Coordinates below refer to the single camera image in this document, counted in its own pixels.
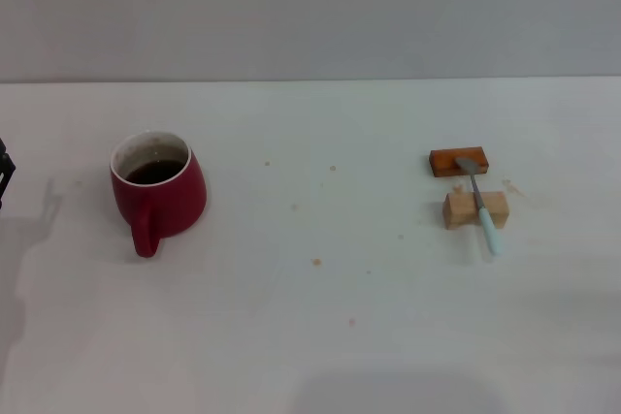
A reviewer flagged light wooden block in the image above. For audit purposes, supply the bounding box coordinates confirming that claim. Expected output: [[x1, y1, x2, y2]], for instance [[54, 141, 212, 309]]
[[441, 189, 511, 232]]

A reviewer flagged blue handled metal spoon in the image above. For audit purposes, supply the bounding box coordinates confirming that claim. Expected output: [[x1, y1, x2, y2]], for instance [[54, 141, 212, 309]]
[[454, 156, 504, 257]]

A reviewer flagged dark orange wooden block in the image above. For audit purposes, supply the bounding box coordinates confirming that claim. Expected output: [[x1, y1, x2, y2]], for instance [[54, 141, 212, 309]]
[[429, 145, 489, 177]]

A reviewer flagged dark brown coffee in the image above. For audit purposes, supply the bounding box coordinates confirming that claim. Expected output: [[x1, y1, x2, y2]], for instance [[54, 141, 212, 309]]
[[124, 157, 188, 187]]

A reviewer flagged red ceramic cup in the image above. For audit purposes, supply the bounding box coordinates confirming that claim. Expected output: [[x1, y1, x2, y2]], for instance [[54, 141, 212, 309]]
[[109, 130, 208, 259]]

